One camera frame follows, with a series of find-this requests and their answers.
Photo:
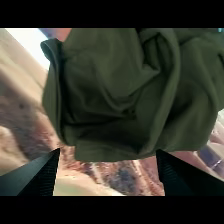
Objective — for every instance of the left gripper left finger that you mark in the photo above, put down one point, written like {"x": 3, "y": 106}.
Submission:
{"x": 36, "y": 180}

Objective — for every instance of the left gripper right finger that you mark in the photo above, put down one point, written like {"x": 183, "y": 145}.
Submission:
{"x": 181, "y": 181}

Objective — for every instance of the brown shirt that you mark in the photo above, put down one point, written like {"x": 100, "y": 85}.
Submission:
{"x": 126, "y": 93}

